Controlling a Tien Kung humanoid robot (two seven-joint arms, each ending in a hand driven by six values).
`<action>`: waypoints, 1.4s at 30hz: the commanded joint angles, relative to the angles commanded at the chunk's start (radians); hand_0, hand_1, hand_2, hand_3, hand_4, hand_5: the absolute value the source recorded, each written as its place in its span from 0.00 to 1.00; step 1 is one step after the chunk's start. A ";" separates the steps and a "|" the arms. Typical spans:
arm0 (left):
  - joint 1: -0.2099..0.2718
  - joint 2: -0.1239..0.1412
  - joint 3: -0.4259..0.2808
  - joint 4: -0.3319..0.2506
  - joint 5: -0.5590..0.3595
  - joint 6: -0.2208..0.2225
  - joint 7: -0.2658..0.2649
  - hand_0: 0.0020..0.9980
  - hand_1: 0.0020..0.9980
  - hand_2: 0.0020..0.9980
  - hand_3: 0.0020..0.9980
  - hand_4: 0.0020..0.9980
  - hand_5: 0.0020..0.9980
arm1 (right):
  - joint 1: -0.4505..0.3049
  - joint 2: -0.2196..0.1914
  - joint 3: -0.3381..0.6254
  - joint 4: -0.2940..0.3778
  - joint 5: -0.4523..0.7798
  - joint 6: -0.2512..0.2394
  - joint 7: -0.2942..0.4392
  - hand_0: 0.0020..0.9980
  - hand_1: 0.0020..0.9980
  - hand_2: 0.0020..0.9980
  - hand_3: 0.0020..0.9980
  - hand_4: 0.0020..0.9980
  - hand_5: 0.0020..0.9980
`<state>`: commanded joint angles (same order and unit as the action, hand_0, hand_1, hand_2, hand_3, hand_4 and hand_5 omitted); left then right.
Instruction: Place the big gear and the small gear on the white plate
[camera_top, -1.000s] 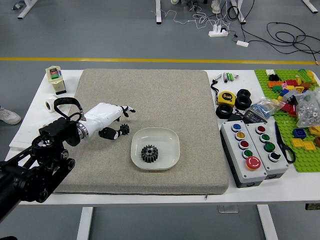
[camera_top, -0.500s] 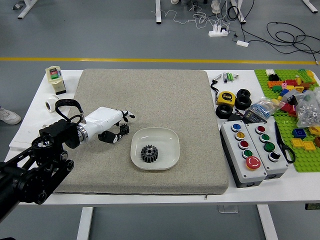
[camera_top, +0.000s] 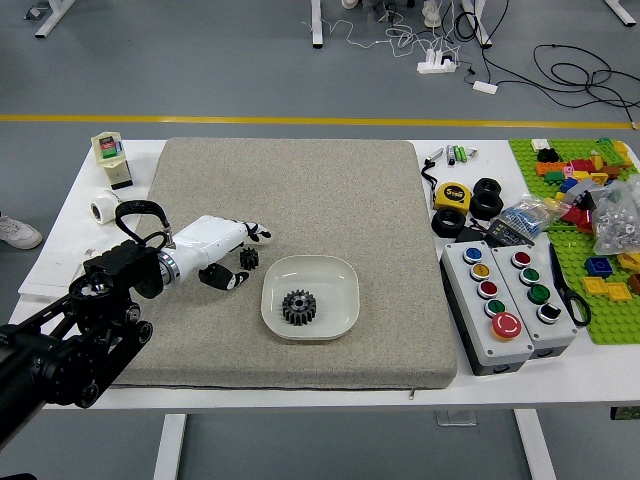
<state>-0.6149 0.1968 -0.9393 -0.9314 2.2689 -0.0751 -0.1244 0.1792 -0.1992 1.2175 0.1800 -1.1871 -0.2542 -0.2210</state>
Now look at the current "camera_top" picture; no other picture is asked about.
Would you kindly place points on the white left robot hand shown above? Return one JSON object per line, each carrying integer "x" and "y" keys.
{"x": 210, "y": 240}

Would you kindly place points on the small black gear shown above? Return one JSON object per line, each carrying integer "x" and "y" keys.
{"x": 248, "y": 259}

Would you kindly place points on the big black gear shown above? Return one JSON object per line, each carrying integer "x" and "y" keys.
{"x": 290, "y": 314}

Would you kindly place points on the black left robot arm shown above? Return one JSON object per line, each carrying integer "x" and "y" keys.
{"x": 60, "y": 350}

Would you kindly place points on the large black nut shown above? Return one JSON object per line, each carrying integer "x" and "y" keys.
{"x": 440, "y": 225}
{"x": 477, "y": 206}
{"x": 477, "y": 186}

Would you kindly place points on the grey five-button control box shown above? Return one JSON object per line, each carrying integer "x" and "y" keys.
{"x": 487, "y": 320}

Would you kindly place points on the grey four-button control box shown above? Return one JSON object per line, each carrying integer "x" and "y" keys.
{"x": 545, "y": 285}

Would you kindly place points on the grey-brown mat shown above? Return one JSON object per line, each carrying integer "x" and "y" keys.
{"x": 300, "y": 200}

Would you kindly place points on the white square plate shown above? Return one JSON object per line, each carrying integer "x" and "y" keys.
{"x": 325, "y": 277}

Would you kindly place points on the person's white shoe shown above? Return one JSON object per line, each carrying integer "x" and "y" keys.
{"x": 17, "y": 232}

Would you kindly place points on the white table leg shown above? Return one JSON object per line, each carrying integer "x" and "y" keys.
{"x": 537, "y": 445}
{"x": 169, "y": 445}

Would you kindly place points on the white background desk leg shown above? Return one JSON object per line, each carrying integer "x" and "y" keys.
{"x": 50, "y": 20}
{"x": 622, "y": 10}
{"x": 317, "y": 25}
{"x": 482, "y": 25}

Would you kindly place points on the silver usb stick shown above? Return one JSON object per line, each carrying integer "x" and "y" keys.
{"x": 436, "y": 155}

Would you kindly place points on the yellow tape measure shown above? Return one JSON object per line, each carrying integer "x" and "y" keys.
{"x": 452, "y": 196}

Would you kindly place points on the black and white battery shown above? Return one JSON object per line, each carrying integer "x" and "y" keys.
{"x": 451, "y": 154}

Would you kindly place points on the green battery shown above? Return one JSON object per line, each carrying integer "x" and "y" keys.
{"x": 464, "y": 153}
{"x": 457, "y": 153}

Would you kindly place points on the white power strip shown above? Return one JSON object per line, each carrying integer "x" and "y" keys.
{"x": 435, "y": 64}

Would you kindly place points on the black display module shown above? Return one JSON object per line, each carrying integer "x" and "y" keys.
{"x": 510, "y": 233}

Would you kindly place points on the white power adapter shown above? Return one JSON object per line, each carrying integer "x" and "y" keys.
{"x": 485, "y": 87}

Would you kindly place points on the plastic bag of blue parts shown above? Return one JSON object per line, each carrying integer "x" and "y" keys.
{"x": 525, "y": 215}

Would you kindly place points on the white toy brick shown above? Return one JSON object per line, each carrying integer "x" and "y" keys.
{"x": 540, "y": 144}

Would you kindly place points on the orange toy brick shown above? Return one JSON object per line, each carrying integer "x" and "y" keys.
{"x": 547, "y": 168}

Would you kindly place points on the black toy brick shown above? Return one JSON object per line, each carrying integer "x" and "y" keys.
{"x": 547, "y": 155}

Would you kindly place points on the black scissors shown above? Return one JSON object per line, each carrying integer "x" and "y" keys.
{"x": 562, "y": 285}

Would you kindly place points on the red toy brick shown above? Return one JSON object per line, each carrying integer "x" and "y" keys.
{"x": 576, "y": 217}

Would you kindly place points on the yellow flat toy tile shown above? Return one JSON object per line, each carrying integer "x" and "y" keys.
{"x": 594, "y": 285}
{"x": 617, "y": 290}

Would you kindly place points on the blue square toy brick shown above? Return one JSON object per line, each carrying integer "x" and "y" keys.
{"x": 598, "y": 265}

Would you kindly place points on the plastic bag of silver nuts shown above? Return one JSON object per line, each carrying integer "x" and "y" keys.
{"x": 617, "y": 220}

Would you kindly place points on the long green toy brick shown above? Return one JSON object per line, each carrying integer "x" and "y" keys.
{"x": 609, "y": 150}

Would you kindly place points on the beige switch box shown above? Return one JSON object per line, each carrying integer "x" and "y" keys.
{"x": 112, "y": 160}

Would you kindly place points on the grey bracket under table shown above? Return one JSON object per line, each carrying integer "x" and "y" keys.
{"x": 455, "y": 417}

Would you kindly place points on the green brick base plate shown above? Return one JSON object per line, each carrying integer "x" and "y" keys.
{"x": 575, "y": 280}

